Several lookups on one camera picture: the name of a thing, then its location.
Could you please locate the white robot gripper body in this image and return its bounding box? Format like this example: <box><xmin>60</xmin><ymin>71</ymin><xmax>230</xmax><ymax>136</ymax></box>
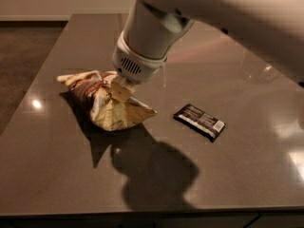
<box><xmin>112</xmin><ymin>31</ymin><xmax>167</xmax><ymax>84</ymax></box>

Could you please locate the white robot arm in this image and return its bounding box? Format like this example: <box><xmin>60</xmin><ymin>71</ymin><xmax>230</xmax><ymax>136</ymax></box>
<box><xmin>111</xmin><ymin>0</ymin><xmax>304</xmax><ymax>102</ymax></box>

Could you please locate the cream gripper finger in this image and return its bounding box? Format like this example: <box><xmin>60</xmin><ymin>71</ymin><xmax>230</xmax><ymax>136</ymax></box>
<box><xmin>110</xmin><ymin>77</ymin><xmax>136</xmax><ymax>103</ymax></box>

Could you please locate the brown and cream chip bag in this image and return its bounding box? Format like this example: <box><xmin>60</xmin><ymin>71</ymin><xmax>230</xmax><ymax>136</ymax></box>
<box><xmin>57</xmin><ymin>70</ymin><xmax>157</xmax><ymax>132</ymax></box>

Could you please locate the black rxbar chocolate bar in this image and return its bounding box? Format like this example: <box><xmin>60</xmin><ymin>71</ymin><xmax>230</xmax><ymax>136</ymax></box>
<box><xmin>173</xmin><ymin>104</ymin><xmax>226</xmax><ymax>143</ymax></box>

